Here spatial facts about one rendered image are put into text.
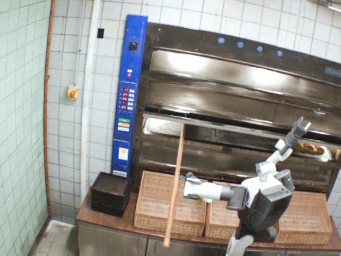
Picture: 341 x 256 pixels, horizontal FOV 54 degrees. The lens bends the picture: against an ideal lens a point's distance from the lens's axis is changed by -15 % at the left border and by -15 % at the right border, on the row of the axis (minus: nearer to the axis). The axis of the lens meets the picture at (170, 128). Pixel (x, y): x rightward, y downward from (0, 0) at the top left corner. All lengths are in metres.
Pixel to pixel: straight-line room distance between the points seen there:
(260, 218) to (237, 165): 1.08
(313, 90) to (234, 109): 0.72
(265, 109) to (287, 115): 0.21
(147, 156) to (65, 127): 0.76
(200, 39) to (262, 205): 1.35
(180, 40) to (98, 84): 0.75
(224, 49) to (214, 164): 0.97
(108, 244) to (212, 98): 1.47
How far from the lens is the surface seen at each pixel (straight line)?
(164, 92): 3.02
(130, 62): 2.94
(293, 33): 2.96
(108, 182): 3.16
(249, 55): 2.95
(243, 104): 3.05
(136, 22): 2.88
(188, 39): 2.90
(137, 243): 3.11
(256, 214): 2.31
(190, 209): 3.34
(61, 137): 3.38
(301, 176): 3.44
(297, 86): 3.08
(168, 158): 3.23
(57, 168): 3.55
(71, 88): 3.09
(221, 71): 2.95
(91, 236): 3.18
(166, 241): 2.03
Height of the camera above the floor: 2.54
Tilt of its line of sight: 24 degrees down
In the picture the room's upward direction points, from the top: 9 degrees clockwise
